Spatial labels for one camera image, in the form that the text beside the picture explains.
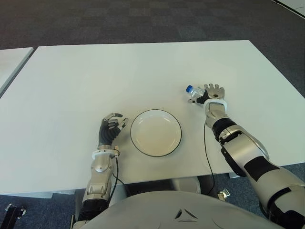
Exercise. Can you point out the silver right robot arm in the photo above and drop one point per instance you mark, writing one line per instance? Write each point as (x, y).
(243, 148)

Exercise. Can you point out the grey robot torso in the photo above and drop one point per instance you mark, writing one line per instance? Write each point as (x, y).
(166, 212)

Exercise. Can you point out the small metal bracket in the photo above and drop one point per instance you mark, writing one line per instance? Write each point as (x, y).
(224, 193)

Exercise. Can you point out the clear blue-capped water bottle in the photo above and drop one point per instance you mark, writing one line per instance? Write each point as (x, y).
(196, 91)

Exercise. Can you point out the white side table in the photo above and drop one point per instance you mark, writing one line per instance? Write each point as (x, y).
(12, 62)

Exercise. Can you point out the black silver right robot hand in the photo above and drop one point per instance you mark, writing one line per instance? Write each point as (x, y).
(215, 91)

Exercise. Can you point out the white round robot waist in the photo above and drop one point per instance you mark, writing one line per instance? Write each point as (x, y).
(188, 184)

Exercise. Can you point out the white plate black rim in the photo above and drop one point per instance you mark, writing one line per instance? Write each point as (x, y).
(156, 133)

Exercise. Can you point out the black wheeled stand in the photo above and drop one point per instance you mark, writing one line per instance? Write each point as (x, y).
(14, 214)

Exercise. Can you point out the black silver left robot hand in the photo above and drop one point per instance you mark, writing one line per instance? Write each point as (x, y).
(108, 132)

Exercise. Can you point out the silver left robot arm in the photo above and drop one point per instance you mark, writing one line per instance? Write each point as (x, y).
(100, 167)

